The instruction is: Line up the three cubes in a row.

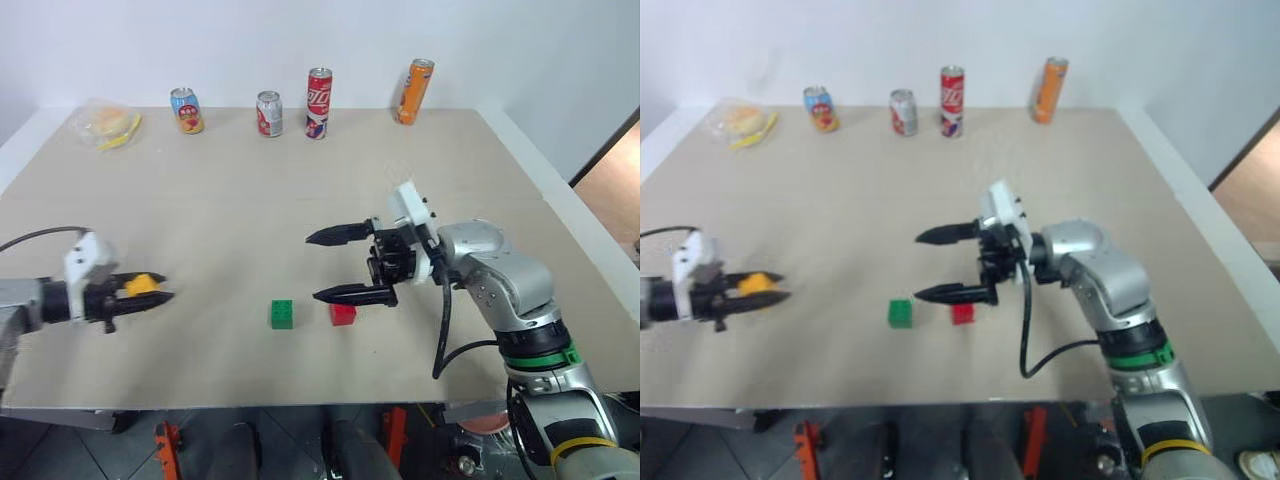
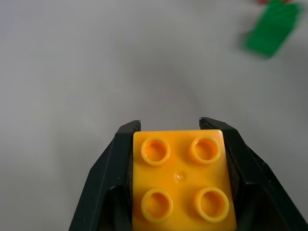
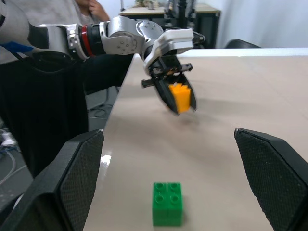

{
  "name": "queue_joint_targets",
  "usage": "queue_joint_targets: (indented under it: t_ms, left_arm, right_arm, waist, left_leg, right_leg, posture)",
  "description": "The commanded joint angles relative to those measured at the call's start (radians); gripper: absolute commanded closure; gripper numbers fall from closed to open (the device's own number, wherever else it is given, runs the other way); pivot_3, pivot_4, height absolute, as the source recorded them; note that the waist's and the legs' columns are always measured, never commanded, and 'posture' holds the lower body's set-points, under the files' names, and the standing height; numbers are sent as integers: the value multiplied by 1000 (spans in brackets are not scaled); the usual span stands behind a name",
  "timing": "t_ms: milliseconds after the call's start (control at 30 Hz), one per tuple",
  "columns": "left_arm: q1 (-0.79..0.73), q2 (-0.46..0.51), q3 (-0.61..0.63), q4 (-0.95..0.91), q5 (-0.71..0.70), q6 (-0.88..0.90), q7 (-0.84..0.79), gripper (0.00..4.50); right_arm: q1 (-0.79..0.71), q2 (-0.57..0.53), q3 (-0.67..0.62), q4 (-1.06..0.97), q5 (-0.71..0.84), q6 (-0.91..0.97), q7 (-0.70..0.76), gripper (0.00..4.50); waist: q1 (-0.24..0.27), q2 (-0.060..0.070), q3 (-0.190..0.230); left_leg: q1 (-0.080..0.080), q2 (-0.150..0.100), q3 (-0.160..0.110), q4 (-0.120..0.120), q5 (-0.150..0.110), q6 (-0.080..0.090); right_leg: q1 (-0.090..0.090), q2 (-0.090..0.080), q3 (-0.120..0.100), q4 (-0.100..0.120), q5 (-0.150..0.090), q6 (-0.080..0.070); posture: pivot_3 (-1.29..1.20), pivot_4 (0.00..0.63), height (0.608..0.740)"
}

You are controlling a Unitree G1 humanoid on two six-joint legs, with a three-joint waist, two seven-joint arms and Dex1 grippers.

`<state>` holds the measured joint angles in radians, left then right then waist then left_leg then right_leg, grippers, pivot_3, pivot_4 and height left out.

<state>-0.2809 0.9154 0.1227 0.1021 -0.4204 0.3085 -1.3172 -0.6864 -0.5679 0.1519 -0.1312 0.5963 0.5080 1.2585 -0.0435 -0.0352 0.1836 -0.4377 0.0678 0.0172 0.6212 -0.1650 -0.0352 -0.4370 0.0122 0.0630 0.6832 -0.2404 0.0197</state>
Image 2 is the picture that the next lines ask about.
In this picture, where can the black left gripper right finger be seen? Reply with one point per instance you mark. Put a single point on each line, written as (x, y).
(255, 178)

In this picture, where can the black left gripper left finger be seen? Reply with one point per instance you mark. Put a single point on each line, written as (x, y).
(106, 178)

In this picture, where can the yellow studded building block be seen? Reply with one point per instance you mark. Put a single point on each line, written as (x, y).
(183, 183)

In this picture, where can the green building block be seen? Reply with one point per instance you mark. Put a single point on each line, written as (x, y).
(272, 29)

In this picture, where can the red building block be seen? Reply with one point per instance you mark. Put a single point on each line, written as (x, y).
(264, 1)

